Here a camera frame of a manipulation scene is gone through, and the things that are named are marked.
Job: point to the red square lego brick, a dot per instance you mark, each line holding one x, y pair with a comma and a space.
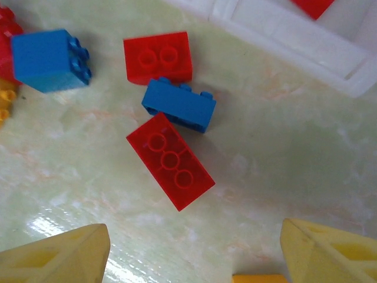
156, 56

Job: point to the blue long lego brick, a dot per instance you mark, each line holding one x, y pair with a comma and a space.
179, 103

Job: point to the yellow lego brick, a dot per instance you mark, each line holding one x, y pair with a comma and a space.
259, 279
4, 100

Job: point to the white plastic bin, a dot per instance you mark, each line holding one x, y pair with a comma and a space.
294, 38

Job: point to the blue square lego brick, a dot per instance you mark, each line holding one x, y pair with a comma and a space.
44, 59

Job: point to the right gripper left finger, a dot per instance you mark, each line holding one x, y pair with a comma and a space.
53, 259

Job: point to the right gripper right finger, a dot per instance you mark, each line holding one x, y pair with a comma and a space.
330, 256

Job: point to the red long lego brick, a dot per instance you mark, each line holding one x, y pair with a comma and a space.
171, 160
6, 29
312, 6

